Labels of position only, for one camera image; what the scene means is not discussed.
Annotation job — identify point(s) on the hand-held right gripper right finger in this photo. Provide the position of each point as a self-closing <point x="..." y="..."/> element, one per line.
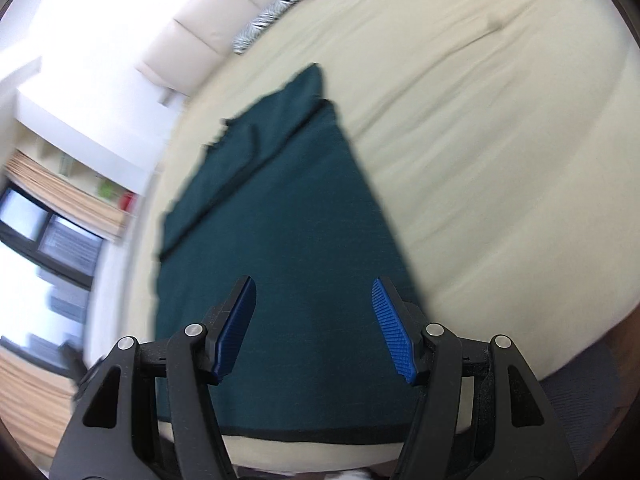
<point x="392" y="330"/>

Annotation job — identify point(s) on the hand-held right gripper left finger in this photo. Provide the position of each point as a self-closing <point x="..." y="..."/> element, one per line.
<point x="232" y="330"/>

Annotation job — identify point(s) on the dark green knit sweater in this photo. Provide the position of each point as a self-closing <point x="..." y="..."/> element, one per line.
<point x="280" y="210"/>

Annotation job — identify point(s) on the red box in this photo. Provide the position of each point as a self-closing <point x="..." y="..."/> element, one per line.
<point x="127" y="203"/>

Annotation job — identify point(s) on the dark framed window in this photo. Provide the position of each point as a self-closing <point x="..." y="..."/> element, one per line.
<point x="65" y="245"/>

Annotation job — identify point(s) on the bed with beige cover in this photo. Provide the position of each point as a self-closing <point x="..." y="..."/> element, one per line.
<point x="475" y="160"/>

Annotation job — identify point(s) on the beige curtain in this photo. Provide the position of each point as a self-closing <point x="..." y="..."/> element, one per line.
<point x="65" y="195"/>

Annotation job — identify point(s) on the cream padded headboard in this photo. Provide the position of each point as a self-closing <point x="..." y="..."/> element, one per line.
<point x="200" y="25"/>

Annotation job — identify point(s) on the zebra print pillow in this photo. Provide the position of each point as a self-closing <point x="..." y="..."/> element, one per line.
<point x="260" y="22"/>

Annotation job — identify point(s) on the white wall shelf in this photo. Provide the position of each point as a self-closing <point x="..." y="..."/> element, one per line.
<point x="75" y="165"/>

